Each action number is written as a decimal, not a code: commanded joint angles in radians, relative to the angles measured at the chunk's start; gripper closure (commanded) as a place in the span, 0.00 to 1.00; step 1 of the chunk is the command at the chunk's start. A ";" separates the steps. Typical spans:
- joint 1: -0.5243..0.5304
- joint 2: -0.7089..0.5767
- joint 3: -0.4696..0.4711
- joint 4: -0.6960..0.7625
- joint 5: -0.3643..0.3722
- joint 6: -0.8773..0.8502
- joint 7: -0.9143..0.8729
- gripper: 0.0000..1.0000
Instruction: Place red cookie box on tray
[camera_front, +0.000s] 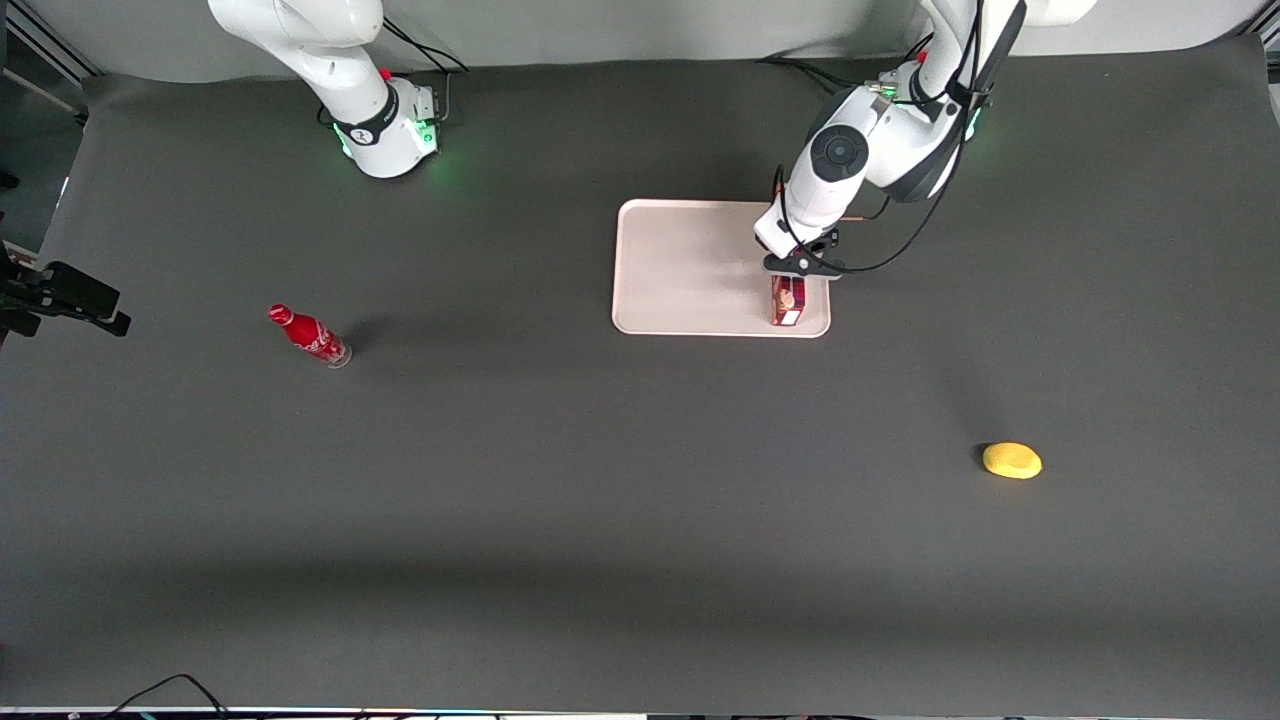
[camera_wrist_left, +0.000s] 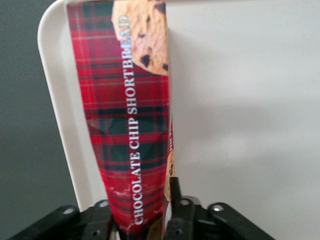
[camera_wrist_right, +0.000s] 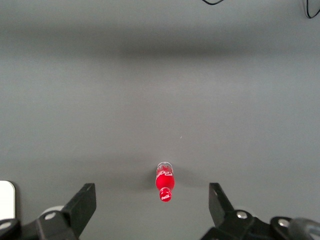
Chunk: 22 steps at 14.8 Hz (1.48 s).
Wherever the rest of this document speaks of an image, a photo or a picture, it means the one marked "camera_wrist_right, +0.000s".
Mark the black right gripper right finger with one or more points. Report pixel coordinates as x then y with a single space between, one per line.
225 217

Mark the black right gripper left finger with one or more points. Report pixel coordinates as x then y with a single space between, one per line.
75 212

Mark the pale pink rectangular tray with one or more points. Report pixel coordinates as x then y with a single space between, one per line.
7 200

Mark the red cola bottle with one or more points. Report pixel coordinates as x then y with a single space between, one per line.
165 181

